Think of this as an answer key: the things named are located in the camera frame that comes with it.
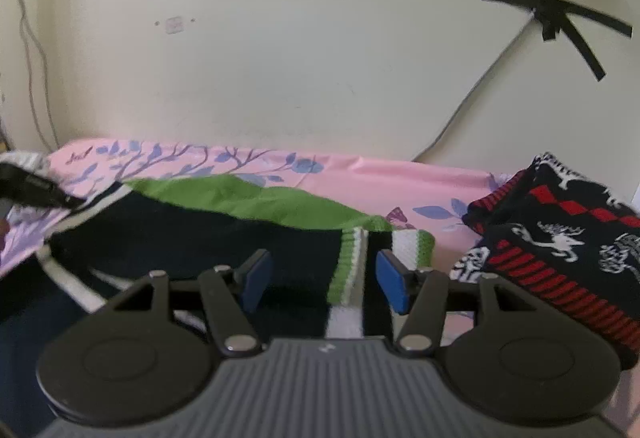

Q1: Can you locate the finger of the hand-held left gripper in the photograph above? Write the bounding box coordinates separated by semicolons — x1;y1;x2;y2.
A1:
54;189;87;212

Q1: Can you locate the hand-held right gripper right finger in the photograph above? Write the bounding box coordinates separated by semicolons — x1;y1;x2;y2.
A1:
376;249;538;359

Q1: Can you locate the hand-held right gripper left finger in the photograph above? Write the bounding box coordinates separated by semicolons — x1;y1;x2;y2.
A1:
102;248;273;359

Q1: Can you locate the green black striped sweater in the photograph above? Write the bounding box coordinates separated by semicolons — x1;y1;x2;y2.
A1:
0;149;437;344

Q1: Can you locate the black red deer-patterned sweater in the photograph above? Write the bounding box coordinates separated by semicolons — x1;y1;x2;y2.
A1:
450;152;640;369

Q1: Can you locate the pink floral bedsheet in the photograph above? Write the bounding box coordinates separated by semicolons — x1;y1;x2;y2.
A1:
0;138;640;438

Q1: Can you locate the black tape cross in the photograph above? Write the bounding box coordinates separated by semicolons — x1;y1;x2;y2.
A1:
480;0;633;82

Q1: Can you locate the dark wall cable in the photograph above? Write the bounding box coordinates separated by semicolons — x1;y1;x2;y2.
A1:
12;0;58;151

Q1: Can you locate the grey wall cable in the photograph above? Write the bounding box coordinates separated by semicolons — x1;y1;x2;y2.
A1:
412;13;538;163

